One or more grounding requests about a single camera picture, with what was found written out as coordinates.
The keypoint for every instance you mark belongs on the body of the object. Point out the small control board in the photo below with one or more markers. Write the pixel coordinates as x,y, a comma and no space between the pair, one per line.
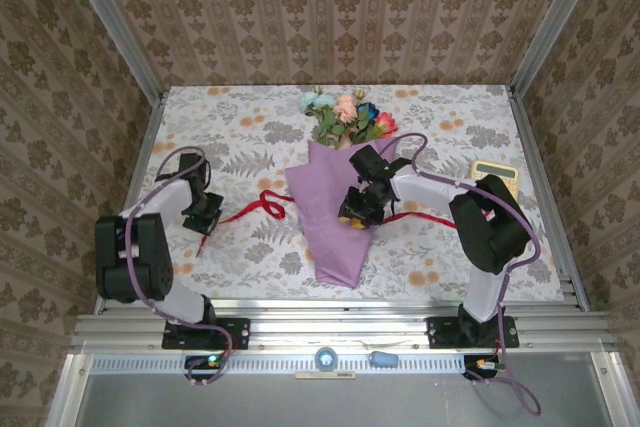
482,364
207,362

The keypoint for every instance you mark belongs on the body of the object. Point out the aluminium side rail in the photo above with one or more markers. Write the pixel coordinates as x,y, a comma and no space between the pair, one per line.
545,187
137,187

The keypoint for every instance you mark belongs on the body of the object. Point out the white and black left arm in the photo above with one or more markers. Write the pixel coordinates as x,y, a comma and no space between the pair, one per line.
135,257

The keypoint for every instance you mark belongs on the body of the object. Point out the red artificial flower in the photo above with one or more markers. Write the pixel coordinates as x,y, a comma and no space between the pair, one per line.
387,123

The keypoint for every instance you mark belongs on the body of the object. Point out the blue oblong capsule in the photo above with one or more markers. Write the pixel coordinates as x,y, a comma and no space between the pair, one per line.
383,359

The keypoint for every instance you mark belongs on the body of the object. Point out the peach artificial flower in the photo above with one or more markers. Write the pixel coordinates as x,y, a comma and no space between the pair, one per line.
345,108

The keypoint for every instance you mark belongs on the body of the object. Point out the dark blue artificial flower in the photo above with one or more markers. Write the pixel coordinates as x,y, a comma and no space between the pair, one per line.
368,109

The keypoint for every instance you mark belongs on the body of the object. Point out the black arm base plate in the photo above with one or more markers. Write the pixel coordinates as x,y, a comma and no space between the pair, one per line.
237,332
440,332

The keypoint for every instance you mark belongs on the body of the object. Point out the aluminium frame post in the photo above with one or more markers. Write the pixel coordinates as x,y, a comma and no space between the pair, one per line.
110,22
560,22

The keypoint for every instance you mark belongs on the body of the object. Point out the yellow calculator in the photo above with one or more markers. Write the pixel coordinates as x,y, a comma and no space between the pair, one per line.
492,168

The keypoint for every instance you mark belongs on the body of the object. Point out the floral print tablecloth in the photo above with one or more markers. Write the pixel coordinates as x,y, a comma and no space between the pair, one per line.
225,112

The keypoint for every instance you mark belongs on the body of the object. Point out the grey metal tray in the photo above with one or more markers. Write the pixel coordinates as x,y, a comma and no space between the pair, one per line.
325,402

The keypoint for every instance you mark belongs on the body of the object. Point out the light blue artificial flower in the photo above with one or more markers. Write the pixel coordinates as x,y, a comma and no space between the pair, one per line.
322,101

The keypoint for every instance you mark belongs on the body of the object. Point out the blue round knob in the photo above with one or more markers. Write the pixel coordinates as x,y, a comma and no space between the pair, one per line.
326,358

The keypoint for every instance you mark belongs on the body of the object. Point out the beige label strip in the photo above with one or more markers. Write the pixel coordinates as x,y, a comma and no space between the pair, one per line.
325,375

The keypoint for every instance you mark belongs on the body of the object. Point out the perforated metal strip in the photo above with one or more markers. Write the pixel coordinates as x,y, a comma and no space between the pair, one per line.
280,363

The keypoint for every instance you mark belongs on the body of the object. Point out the aluminium front rail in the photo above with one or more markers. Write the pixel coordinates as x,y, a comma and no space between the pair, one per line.
340,322

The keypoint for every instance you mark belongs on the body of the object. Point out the red satin ribbon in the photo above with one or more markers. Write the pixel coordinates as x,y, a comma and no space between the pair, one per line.
425,219

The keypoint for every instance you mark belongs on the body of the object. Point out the pink and purple wrapping paper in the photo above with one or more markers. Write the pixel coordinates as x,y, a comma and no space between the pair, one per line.
325,197

